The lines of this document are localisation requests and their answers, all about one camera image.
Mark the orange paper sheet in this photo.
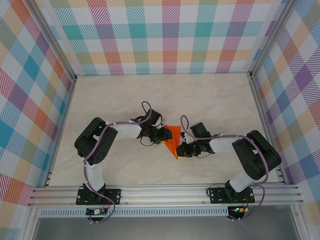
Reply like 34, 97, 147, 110
163, 124, 183, 160

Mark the grey metal panel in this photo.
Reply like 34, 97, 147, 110
32, 216, 301, 240

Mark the small black circuit board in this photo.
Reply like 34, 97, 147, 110
85, 207, 109, 216

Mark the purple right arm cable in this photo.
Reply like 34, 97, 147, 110
179, 114, 270, 222

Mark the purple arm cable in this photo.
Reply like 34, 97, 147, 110
83, 100, 153, 224
179, 114, 270, 222

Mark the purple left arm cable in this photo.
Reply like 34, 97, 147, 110
83, 100, 153, 224

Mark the long aluminium mounting rail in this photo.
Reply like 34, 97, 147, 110
27, 184, 305, 208

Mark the slotted grey cable duct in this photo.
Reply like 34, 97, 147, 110
39, 209, 230, 218

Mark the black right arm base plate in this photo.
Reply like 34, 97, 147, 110
208, 187, 256, 205

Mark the aluminium side rail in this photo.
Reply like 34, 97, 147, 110
43, 77, 78, 188
247, 72, 287, 186

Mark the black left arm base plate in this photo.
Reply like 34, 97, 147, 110
76, 188, 122, 206

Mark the aluminium frame post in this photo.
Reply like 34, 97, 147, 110
24, 0, 78, 83
249, 0, 298, 80

